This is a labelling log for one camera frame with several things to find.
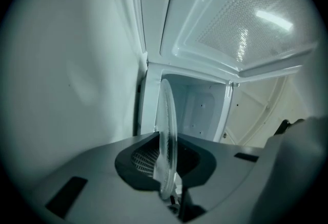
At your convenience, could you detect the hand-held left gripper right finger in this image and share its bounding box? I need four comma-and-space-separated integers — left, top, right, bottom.
174, 132, 268, 221

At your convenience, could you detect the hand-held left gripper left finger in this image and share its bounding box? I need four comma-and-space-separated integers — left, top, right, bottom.
32, 131, 186, 224

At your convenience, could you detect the clear glass plate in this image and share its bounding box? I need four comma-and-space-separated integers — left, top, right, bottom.
153, 78, 179, 200

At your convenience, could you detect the white microwave oven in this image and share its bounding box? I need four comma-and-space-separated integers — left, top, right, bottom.
102, 0, 322, 145

